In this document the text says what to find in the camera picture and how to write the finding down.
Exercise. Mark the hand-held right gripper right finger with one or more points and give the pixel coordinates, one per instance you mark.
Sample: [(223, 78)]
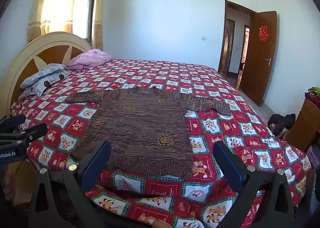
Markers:
[(231, 165)]

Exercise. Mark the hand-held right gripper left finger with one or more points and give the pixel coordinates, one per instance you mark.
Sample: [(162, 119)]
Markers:
[(96, 165)]

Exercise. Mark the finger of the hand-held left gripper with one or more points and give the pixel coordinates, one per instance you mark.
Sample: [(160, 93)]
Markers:
[(35, 130), (13, 120)]

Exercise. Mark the brown knitted sweater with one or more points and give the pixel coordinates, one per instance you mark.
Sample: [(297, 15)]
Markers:
[(140, 122)]

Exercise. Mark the dark clothes pile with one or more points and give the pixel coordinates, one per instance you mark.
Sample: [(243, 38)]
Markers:
[(282, 122)]

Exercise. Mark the pile of colourful clothes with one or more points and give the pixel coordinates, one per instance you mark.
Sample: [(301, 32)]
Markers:
[(313, 95)]

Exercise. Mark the grey dotted pillow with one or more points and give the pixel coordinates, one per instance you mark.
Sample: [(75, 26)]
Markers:
[(47, 84)]

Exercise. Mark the grey floral pillow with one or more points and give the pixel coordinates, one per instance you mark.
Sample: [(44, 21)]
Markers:
[(42, 74)]

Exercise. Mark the red patchwork printed blanket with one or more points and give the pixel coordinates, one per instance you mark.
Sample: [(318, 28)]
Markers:
[(155, 193)]

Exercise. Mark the cream and wood headboard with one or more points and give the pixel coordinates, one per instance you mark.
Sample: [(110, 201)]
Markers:
[(50, 54)]

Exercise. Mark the wooden cabinet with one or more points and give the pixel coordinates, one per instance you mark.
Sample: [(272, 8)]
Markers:
[(305, 125)]

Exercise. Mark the pink pillow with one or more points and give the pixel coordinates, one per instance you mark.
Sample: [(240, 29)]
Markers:
[(90, 59)]

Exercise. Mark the brown wooden door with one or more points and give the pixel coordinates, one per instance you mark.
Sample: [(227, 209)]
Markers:
[(257, 67)]

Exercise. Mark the sheer yellow curtain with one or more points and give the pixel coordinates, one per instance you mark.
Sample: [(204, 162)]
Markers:
[(55, 0)]

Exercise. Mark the window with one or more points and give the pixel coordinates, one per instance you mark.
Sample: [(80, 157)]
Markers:
[(83, 5)]

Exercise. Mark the red paper door decoration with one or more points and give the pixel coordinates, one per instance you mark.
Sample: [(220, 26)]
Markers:
[(263, 33)]

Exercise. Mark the brown door frame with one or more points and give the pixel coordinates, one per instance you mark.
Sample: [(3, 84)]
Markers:
[(226, 17)]

